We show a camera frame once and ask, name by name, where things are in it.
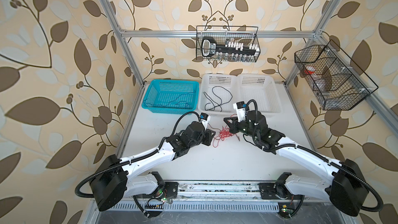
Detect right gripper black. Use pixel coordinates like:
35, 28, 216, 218
223, 116, 258, 141

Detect red cable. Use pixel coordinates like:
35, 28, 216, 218
207, 113, 240, 147

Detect black cable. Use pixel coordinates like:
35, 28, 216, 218
211, 85, 234, 113
203, 91, 223, 112

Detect blue cable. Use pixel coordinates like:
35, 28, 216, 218
146, 92, 197, 108

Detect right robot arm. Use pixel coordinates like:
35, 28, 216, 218
223, 100, 384, 217

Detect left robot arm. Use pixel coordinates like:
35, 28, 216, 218
75, 112, 215, 212

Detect white plastic basket left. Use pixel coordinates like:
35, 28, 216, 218
198, 74, 239, 115

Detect white plastic basket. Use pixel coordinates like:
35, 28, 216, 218
198, 74, 239, 115
237, 74, 283, 116

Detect white plastic basket right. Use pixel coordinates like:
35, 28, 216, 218
237, 74, 283, 116

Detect teal plastic basket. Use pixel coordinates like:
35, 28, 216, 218
142, 79, 200, 115

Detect black tool with vials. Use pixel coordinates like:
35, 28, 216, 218
199, 37, 260, 58

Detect red capped container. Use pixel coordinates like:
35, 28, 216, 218
303, 66, 316, 75

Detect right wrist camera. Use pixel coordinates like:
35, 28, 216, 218
233, 101, 247, 122

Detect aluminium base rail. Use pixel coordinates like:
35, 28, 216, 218
91, 179, 349, 203

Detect black wire basket back wall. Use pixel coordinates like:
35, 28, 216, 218
196, 25, 261, 63

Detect black wire basket wall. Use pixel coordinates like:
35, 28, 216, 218
294, 40, 379, 111
196, 25, 261, 63

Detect black wire basket right wall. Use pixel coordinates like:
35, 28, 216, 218
294, 40, 379, 111

